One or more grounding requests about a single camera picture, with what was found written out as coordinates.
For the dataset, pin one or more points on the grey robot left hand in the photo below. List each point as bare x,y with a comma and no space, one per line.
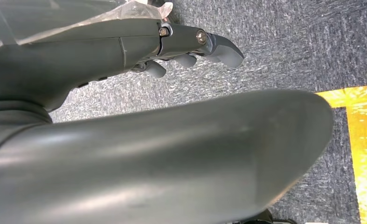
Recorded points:
140,160

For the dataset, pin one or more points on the ribbed grey left arm sleeve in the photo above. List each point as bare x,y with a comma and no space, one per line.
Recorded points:
10,123

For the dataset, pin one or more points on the clear plastic wrist cover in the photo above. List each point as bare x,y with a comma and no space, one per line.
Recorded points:
78,18

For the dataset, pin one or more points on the yellow floor tape marking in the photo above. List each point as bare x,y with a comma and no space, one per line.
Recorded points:
364,160

